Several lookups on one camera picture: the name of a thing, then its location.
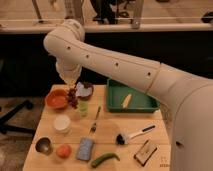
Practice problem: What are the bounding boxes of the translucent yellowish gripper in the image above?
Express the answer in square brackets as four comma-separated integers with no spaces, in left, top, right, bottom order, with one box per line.
[62,73,79,88]

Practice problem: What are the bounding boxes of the dark purple grapes bunch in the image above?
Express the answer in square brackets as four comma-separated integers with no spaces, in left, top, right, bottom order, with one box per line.
[67,88,78,109]

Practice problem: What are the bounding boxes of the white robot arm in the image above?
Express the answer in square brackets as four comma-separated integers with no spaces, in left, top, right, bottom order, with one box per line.
[44,19,213,171]

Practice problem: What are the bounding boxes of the orange plastic bowl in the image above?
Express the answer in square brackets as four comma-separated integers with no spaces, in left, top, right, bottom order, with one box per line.
[45,89,68,109]

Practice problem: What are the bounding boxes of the green translucent cup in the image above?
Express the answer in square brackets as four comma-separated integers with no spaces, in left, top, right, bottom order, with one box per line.
[77,100,88,117]

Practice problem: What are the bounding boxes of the green plastic tray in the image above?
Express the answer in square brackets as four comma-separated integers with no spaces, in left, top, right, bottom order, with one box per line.
[106,79,159,113]

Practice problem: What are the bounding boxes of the metal fork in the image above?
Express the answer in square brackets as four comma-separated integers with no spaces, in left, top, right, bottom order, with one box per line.
[90,106,101,133]

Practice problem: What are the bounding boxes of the small metal cup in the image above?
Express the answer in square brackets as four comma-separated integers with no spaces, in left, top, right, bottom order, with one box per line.
[35,137,53,155]

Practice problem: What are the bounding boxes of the blue sponge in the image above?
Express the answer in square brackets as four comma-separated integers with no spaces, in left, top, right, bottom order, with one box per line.
[76,137,94,161]

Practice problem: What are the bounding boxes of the orange tomato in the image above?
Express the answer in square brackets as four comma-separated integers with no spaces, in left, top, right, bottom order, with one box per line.
[56,144,71,158]

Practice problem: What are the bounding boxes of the black white dish brush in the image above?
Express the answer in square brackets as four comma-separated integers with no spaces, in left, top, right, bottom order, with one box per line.
[115,125,155,145]

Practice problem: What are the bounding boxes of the black office chair base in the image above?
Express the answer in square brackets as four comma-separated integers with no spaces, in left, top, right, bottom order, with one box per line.
[0,100,35,135]

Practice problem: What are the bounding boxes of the green chili pepper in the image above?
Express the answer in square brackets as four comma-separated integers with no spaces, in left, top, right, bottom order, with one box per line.
[91,153,120,168]

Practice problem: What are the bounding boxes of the brown black box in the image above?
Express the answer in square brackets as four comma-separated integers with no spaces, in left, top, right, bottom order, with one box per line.
[133,140,157,167]

